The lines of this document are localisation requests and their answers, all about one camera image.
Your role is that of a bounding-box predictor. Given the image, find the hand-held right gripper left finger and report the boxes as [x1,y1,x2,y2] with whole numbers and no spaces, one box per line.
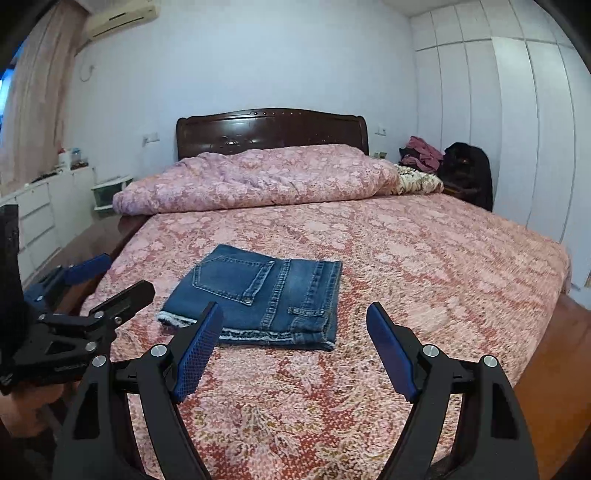
[55,302,225,480]

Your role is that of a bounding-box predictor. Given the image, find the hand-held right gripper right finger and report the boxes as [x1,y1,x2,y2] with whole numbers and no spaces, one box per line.
[366,302,541,480]

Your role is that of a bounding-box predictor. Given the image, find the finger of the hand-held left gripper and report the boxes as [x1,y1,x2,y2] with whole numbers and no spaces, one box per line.
[23,253,114,306]
[39,280,155,356]

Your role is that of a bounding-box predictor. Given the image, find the blue denim pants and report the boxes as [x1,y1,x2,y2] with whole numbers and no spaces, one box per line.
[158,244,343,352]

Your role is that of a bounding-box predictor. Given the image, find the person's left forearm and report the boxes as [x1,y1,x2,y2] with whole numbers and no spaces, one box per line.
[0,384,65,437]

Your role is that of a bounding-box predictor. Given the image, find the white drawer cabinet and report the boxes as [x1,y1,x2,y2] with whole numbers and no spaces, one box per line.
[0,165,98,282]

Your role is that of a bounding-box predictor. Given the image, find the small white bedside shelf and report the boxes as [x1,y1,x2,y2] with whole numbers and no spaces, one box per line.
[91,175,134,213]

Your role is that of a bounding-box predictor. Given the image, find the pink floral bedspread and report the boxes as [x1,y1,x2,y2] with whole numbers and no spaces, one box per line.
[81,191,573,480]

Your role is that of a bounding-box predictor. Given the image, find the clutter of small containers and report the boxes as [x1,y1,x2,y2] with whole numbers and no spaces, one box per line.
[58,148,88,169]

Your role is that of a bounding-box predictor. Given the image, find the cream patterned pillow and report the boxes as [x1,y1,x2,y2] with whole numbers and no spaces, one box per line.
[397,165,445,195]

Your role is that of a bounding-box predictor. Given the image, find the beige curtain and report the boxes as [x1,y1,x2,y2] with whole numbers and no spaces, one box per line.
[0,0,86,185]

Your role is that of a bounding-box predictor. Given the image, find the pink floral quilt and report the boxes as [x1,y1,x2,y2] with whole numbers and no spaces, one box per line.
[112,144,402,215]

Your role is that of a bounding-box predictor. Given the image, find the black bag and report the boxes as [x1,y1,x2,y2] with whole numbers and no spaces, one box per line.
[438,142,494,212]

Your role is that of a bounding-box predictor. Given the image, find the pile of purple clothes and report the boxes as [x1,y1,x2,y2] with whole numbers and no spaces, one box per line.
[399,136,445,174]

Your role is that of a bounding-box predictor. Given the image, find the dark wooden headboard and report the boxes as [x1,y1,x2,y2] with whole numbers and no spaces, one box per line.
[175,108,370,162]

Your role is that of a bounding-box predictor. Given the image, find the white wardrobe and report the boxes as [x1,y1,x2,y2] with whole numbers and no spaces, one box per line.
[411,0,591,287]

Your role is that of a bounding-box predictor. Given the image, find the dark wooden bed frame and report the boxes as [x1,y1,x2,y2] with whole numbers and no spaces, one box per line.
[60,215,148,319]

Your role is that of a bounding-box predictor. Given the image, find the white wall air conditioner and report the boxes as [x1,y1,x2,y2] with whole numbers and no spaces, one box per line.
[83,2,158,40]

